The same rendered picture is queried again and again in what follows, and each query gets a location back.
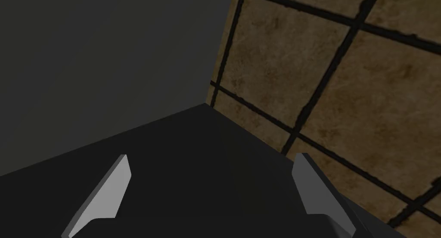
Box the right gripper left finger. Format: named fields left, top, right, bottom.
left=61, top=154, right=132, bottom=238

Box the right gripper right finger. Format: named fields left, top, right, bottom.
left=291, top=152, right=359, bottom=238

